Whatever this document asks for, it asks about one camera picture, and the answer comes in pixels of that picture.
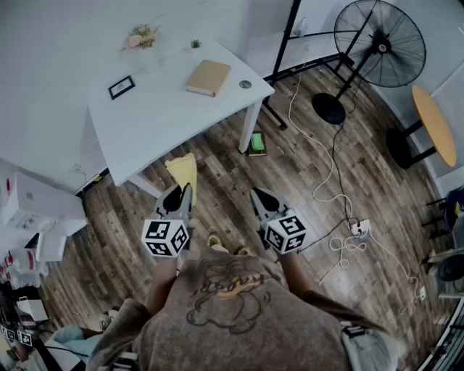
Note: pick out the black round device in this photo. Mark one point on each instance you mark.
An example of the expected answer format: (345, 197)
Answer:
(453, 271)

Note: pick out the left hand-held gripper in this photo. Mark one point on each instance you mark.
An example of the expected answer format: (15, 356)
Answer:
(163, 232)

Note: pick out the person's right shoe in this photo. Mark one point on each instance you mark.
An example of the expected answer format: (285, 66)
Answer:
(243, 250)

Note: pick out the yellow cloth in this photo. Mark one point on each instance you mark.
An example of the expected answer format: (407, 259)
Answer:
(185, 170)

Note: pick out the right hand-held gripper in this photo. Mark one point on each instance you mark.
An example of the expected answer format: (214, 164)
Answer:
(284, 232)

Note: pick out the blue chair black frame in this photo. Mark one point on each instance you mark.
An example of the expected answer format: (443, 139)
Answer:
(453, 206)

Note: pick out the black metal stand frame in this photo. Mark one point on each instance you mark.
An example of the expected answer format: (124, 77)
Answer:
(286, 36)

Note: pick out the pink artificial flower bouquet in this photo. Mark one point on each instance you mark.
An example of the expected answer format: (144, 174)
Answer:
(139, 36)

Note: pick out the large white box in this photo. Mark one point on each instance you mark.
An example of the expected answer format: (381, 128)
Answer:
(40, 203)

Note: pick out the white wall outlet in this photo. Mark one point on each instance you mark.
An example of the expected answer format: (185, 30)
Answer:
(76, 168)

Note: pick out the white table leg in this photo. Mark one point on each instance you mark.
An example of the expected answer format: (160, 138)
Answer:
(145, 184)
(249, 127)

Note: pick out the person's brown printed t-shirt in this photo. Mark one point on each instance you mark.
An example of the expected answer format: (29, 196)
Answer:
(235, 337)

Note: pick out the person's left forearm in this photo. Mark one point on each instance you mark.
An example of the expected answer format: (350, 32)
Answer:
(161, 282)

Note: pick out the person's shoe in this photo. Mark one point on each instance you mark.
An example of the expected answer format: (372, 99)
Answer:
(243, 250)
(214, 240)

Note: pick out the small white box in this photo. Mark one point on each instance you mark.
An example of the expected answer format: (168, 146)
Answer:
(50, 246)

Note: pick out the yellow wooden table black base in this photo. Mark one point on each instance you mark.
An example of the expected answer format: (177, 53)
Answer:
(433, 123)

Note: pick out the white vase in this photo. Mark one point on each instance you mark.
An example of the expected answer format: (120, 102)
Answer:
(141, 56)

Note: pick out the white plug adapter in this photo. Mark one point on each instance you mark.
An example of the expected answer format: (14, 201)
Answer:
(421, 293)

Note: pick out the black standing fan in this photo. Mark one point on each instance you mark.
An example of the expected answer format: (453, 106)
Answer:
(380, 45)

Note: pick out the tan notebook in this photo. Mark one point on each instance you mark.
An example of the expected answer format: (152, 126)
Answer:
(208, 76)

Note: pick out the person's right forearm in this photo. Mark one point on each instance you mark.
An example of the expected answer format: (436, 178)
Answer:
(293, 275)

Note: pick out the black metal rack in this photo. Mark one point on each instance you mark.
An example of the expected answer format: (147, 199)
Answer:
(449, 340)

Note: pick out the pile of red white packages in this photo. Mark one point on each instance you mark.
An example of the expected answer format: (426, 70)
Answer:
(21, 268)

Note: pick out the white power strip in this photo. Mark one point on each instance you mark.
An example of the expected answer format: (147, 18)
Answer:
(360, 227)

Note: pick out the small white device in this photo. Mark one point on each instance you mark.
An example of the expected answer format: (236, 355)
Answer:
(301, 28)

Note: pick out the black picture frame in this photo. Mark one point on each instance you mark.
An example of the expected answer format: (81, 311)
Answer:
(121, 87)

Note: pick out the person's left shoe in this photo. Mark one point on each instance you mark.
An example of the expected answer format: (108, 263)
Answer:
(214, 240)

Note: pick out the small green potted plant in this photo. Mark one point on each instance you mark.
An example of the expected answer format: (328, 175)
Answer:
(195, 44)

